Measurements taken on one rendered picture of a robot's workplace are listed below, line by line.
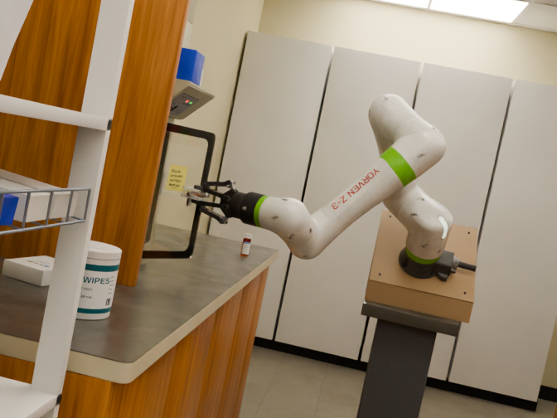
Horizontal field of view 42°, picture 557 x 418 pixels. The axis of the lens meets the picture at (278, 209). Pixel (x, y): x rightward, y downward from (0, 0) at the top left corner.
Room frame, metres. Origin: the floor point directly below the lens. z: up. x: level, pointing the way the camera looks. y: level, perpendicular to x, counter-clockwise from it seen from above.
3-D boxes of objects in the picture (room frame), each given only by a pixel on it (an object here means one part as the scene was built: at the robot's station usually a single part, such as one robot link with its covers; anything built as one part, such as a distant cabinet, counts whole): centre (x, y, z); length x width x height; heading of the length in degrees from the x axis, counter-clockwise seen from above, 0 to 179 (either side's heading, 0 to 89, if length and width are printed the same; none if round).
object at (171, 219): (2.12, 0.32, 1.19); 0.30 x 0.01 x 0.40; 146
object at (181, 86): (2.13, 0.34, 1.46); 0.32 x 0.11 x 0.10; 173
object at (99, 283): (1.54, 0.38, 1.02); 0.13 x 0.13 x 0.15
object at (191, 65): (2.06, 0.35, 1.56); 0.10 x 0.10 x 0.09; 83
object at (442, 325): (2.50, -0.52, 0.92); 0.32 x 0.32 x 0.04; 81
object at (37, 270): (1.79, 0.55, 0.96); 0.16 x 0.12 x 0.04; 161
